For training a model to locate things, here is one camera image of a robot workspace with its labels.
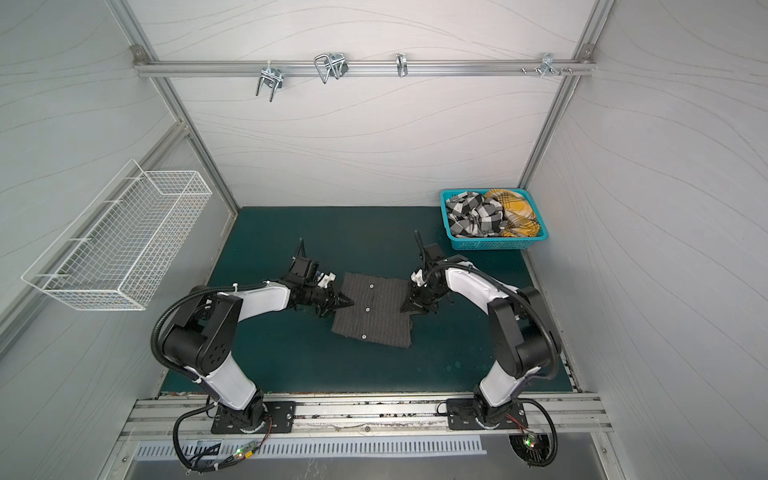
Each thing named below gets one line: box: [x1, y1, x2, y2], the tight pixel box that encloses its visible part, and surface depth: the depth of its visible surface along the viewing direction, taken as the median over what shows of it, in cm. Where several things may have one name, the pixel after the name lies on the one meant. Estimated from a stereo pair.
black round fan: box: [508, 432, 558, 468], surface depth 73 cm
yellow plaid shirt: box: [484, 189, 541, 237], surface depth 106 cm
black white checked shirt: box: [446, 191, 508, 238], surface depth 107 cm
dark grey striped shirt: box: [331, 273, 412, 349], surface depth 88 cm
